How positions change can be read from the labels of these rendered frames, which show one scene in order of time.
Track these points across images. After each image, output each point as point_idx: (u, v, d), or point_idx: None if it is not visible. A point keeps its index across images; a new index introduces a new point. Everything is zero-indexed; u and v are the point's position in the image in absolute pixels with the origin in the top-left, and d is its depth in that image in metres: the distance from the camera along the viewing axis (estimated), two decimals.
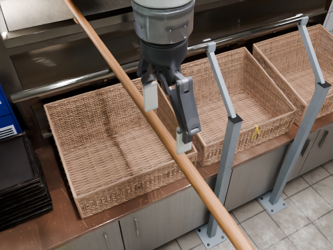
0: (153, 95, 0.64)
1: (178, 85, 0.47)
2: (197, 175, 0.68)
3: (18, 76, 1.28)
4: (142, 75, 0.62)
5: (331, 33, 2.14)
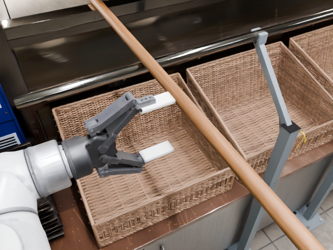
0: (154, 106, 0.56)
1: None
2: (296, 221, 0.45)
3: (22, 74, 1.05)
4: None
5: None
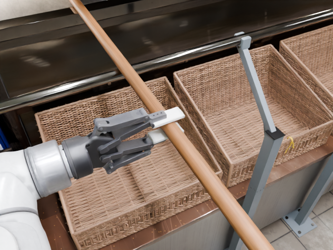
0: (165, 121, 0.60)
1: None
2: (261, 240, 0.43)
3: (1, 79, 1.03)
4: None
5: None
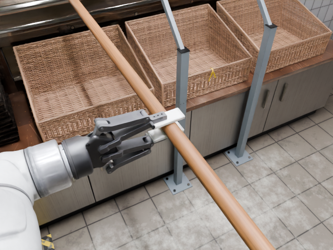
0: (166, 122, 0.60)
1: None
2: (262, 239, 0.43)
3: None
4: None
5: None
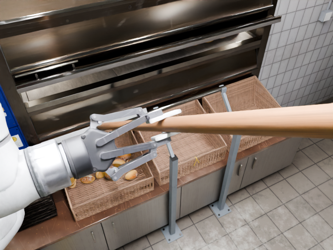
0: (163, 118, 0.61)
1: None
2: (251, 110, 0.36)
3: (34, 128, 1.96)
4: (138, 116, 0.61)
5: (267, 79, 2.82)
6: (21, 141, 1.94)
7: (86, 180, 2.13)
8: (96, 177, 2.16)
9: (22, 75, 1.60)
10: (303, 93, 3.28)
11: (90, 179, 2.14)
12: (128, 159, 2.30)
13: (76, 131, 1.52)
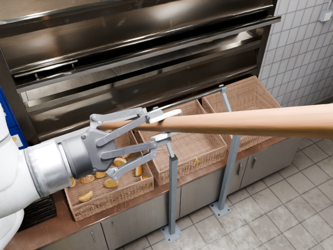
0: (163, 118, 0.61)
1: None
2: (251, 110, 0.36)
3: (33, 128, 1.95)
4: (138, 116, 0.61)
5: (267, 79, 2.81)
6: (20, 141, 1.93)
7: (86, 179, 2.13)
8: (96, 176, 2.16)
9: (21, 75, 1.60)
10: (303, 93, 3.28)
11: (89, 178, 2.14)
12: (127, 158, 2.29)
13: (76, 131, 1.52)
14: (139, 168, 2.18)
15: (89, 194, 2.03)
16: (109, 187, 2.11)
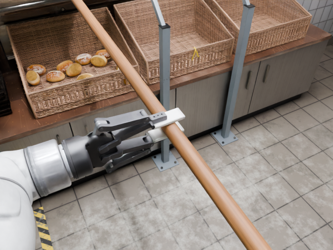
0: (166, 122, 0.60)
1: None
2: (261, 242, 0.44)
3: None
4: None
5: None
6: None
7: (53, 76, 1.66)
8: (67, 74, 1.68)
9: None
10: (320, 18, 2.80)
11: (58, 75, 1.66)
12: (108, 57, 1.82)
13: None
14: None
15: None
16: None
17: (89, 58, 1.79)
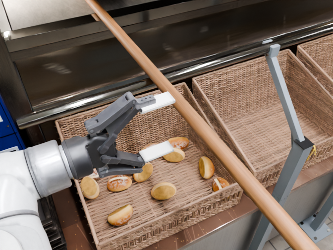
0: (154, 106, 0.56)
1: None
2: (284, 214, 0.47)
3: (24, 87, 1.02)
4: None
5: None
6: None
7: (118, 185, 1.19)
8: (136, 180, 1.22)
9: None
10: None
11: (124, 183, 1.20)
12: (184, 148, 1.35)
13: None
14: (211, 165, 1.24)
15: (128, 210, 1.10)
16: (161, 199, 1.17)
17: None
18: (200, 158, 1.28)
